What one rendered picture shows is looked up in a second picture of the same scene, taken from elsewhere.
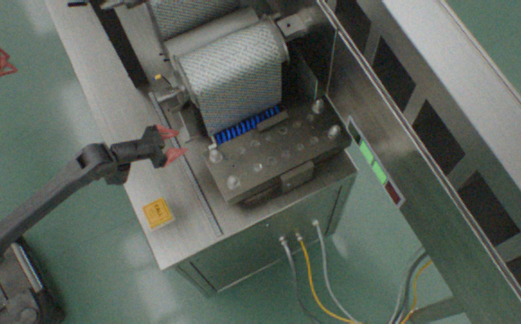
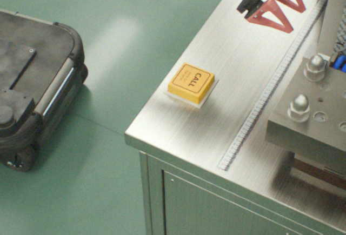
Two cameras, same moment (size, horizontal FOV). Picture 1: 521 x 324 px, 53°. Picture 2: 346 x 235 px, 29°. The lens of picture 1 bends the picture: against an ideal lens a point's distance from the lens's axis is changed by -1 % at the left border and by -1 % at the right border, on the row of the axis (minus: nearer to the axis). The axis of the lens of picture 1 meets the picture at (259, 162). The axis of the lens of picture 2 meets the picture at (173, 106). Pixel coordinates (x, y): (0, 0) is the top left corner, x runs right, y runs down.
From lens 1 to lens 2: 0.60 m
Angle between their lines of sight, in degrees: 29
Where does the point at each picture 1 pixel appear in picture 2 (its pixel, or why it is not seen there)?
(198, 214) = (227, 128)
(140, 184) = (211, 49)
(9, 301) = (8, 91)
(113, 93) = not seen: outside the picture
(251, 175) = (328, 127)
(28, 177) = (151, 42)
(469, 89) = not seen: outside the picture
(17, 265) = (51, 76)
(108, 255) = (127, 167)
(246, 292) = not seen: outside the picture
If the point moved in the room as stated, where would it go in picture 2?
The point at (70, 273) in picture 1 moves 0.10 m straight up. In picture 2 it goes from (81, 145) to (78, 128)
